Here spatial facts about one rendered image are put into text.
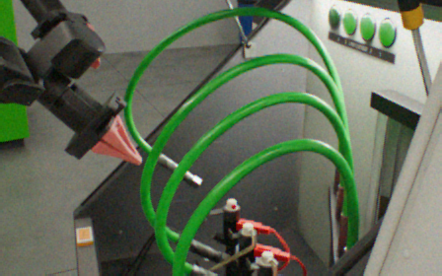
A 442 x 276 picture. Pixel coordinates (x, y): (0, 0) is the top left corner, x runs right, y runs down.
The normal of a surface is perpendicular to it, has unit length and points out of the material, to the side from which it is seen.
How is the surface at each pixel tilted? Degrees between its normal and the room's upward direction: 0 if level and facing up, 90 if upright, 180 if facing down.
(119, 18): 90
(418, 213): 76
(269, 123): 90
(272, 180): 90
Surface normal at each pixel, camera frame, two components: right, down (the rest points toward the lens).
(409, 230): -0.93, -0.13
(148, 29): 0.39, 0.32
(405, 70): -0.96, 0.10
